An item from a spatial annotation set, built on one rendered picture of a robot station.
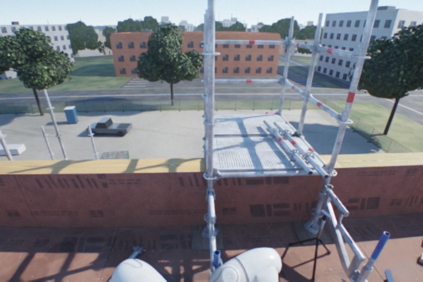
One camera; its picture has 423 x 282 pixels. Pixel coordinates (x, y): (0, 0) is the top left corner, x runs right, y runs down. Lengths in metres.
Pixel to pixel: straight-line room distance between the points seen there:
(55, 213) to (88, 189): 0.53
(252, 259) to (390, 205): 2.38
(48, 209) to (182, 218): 1.37
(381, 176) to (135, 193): 2.48
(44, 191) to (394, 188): 3.59
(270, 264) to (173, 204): 1.45
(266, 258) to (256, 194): 1.31
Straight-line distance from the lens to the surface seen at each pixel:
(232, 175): 1.98
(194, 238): 2.42
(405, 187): 3.15
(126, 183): 2.27
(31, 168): 2.73
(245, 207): 2.42
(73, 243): 2.74
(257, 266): 1.07
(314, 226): 2.70
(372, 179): 2.80
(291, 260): 2.41
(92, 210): 2.63
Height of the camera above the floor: 1.89
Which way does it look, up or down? 27 degrees down
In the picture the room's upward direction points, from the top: straight up
